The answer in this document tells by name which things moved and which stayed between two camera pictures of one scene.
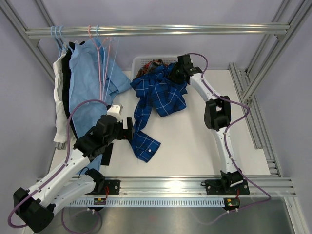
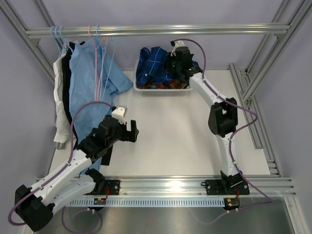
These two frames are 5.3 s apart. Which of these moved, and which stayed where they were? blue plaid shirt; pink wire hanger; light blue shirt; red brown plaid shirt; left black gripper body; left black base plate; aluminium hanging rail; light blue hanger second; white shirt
Moved: blue plaid shirt; red brown plaid shirt; pink wire hanger
Stayed: light blue shirt; left black gripper body; aluminium hanging rail; left black base plate; white shirt; light blue hanger second
